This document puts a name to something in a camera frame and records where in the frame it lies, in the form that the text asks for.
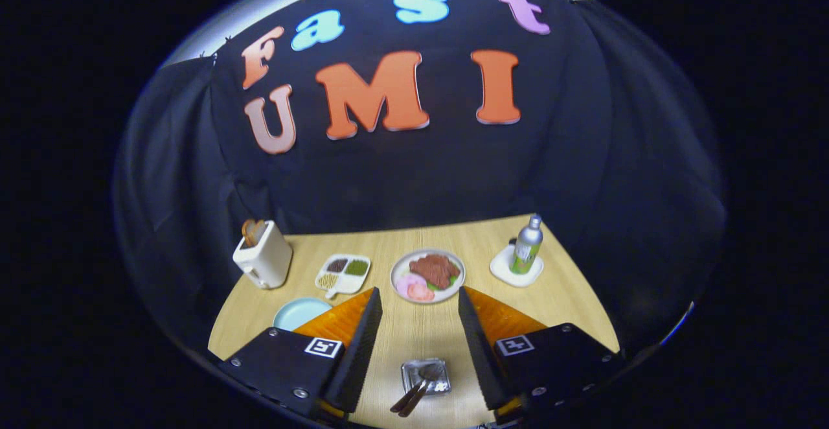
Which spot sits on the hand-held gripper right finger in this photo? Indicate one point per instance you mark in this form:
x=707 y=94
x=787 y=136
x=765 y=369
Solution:
x=482 y=358

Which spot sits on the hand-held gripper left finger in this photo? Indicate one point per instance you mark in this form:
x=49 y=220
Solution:
x=359 y=358

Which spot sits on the pale green round plate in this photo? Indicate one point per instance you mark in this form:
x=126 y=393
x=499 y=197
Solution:
x=298 y=312

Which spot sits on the white divided dish of beans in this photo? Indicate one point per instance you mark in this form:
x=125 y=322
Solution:
x=343 y=273

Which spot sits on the small white saucer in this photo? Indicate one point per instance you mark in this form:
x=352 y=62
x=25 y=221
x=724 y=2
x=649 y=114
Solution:
x=502 y=270

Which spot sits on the white plate of meat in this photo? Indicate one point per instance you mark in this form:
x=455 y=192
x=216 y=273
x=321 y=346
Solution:
x=431 y=270

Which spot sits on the green label bottle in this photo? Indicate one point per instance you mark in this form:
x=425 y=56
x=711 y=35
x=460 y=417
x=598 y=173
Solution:
x=526 y=251

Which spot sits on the white toaster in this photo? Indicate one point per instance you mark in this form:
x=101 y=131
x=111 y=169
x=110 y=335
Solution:
x=265 y=260

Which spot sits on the brown bread slice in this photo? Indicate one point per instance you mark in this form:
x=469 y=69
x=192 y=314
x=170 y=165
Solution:
x=248 y=231
x=260 y=229

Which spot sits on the black backdrop cloth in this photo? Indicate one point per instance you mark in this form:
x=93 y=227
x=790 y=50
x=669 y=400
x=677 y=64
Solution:
x=414 y=176

